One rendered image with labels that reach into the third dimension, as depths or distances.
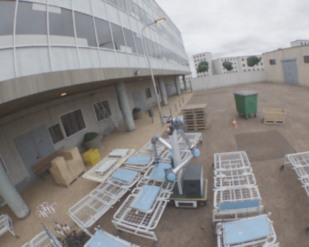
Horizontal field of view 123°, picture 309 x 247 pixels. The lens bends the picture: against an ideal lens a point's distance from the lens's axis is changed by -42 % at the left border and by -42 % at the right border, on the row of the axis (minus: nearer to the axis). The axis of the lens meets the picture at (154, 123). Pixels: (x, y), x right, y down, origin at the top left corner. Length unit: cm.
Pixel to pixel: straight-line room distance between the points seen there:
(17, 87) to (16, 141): 367
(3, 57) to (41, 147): 466
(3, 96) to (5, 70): 88
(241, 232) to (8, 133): 790
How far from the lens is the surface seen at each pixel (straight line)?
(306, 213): 368
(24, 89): 411
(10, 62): 469
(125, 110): 906
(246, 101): 801
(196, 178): 280
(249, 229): 243
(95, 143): 797
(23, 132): 744
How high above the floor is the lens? 264
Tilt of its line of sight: 15 degrees down
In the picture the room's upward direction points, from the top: 13 degrees counter-clockwise
